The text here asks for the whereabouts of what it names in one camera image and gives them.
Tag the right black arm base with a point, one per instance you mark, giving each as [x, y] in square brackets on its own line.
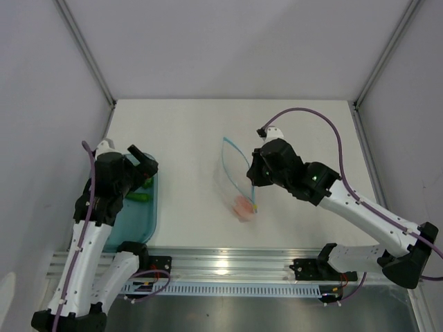
[307, 269]

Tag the aluminium mounting rail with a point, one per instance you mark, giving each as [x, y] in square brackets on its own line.
[232, 265]

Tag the green toy chili pepper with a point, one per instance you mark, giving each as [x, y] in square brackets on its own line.
[138, 197]

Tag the right aluminium frame post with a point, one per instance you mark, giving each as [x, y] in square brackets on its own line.
[388, 50]

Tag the teal plastic tray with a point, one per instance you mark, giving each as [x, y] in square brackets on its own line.
[130, 220]

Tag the clear zip top bag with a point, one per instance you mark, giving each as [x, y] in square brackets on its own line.
[230, 176]

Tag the orange toy fruit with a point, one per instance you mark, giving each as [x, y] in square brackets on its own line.
[243, 208]

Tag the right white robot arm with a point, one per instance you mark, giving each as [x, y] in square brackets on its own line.
[403, 247]

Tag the green toy bell pepper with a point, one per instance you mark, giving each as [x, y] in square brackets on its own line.
[148, 183]

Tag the aluminium frame post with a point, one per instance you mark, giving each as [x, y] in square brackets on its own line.
[388, 50]
[84, 49]

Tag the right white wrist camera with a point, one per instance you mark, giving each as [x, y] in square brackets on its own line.
[270, 133]

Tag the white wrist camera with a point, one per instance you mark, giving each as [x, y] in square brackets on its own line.
[270, 133]
[105, 146]

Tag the white slotted cable duct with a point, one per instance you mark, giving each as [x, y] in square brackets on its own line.
[242, 289]

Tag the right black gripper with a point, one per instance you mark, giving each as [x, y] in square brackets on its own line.
[254, 173]

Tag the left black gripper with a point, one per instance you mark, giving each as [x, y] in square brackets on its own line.
[145, 169]

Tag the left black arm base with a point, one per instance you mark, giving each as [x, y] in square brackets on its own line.
[154, 266]

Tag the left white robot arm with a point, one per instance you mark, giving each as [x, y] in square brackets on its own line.
[81, 302]

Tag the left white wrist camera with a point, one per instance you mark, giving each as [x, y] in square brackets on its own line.
[105, 146]

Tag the left aluminium frame post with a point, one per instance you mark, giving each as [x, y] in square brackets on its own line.
[84, 49]

